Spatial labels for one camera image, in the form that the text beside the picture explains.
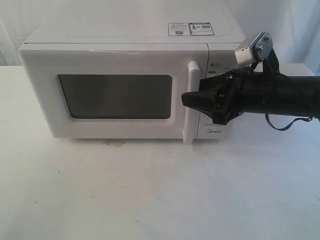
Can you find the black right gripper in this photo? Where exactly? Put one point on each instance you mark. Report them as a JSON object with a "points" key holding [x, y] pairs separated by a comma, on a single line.
{"points": [[227, 85]]}

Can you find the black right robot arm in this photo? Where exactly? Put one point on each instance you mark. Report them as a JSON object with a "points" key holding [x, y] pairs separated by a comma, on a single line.
{"points": [[277, 94]]}

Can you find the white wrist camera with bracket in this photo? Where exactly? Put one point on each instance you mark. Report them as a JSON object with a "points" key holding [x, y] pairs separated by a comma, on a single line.
{"points": [[258, 49]]}

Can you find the blue white label sticker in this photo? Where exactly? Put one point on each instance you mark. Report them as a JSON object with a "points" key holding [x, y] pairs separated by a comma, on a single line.
{"points": [[190, 29]]}

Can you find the white microwave oven body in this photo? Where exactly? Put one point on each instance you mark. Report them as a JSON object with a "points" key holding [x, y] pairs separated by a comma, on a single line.
{"points": [[146, 22]]}

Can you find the white microwave door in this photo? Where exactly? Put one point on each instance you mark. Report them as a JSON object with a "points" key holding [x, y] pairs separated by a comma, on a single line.
{"points": [[116, 91]]}

